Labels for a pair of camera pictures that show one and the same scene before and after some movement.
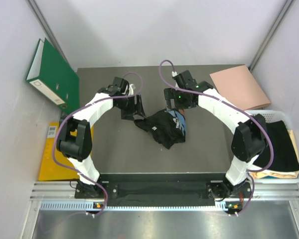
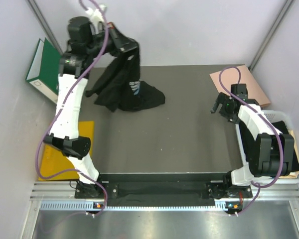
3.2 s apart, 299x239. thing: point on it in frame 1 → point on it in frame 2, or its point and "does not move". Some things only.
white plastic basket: x=278 y=115 does not move
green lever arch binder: x=51 y=75 does not move
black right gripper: x=171 y=93 → x=224 y=99
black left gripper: x=128 y=114 → x=120 y=43
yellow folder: x=49 y=170 does not move
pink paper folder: x=237 y=85 does not move
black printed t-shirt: x=168 y=127 → x=117 y=85
